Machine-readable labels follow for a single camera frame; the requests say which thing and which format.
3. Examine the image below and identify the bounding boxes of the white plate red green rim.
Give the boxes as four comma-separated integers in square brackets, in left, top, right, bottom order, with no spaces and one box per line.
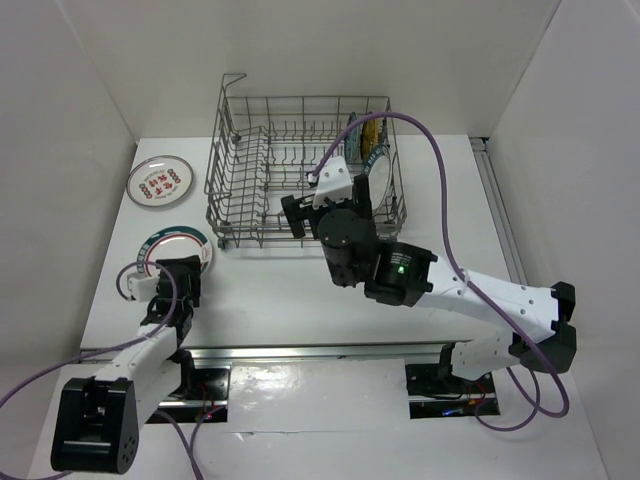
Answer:
[136,226,213,277]

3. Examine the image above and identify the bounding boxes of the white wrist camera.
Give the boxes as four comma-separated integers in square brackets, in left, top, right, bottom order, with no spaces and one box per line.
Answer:
[307,156,353,210]
[126,272,158,302]

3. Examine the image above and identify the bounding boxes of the dark green rimmed plate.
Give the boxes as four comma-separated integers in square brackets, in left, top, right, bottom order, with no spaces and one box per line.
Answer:
[363,144,391,214]

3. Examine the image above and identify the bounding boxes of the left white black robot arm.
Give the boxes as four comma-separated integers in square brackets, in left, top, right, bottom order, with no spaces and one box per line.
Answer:
[50,255,201,475]

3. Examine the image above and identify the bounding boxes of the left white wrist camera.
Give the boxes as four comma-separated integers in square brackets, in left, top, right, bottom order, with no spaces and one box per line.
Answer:
[126,272,158,302]

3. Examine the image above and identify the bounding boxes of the small white plate red characters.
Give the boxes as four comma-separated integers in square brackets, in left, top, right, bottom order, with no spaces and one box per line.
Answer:
[126,155,195,208]

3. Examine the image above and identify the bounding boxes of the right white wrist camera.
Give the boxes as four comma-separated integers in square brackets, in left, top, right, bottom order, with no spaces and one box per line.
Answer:
[307,156,353,210]

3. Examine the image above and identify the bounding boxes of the white cover panel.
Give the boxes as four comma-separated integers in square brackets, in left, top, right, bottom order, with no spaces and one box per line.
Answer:
[227,359,410,434]

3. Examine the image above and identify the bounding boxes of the aluminium rail right side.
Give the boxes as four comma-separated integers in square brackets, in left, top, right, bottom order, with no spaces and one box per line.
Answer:
[469,137,528,284]

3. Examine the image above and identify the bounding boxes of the aluminium mounting rail front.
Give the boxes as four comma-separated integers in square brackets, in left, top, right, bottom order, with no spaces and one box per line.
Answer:
[79,337,456,366]

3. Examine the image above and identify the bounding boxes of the blue white patterned plate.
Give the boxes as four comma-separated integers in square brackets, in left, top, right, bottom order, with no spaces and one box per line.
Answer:
[344,112,362,164]

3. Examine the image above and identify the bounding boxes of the yellow patterned small plate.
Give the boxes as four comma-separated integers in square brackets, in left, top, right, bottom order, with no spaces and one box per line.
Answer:
[360,118,386,160]

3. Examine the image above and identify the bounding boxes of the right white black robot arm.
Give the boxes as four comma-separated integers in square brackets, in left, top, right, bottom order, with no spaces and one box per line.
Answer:
[281,174,577,392]

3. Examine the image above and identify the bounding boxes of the grey wire dish rack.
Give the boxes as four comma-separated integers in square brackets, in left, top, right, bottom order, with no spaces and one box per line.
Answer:
[204,73,392,250]

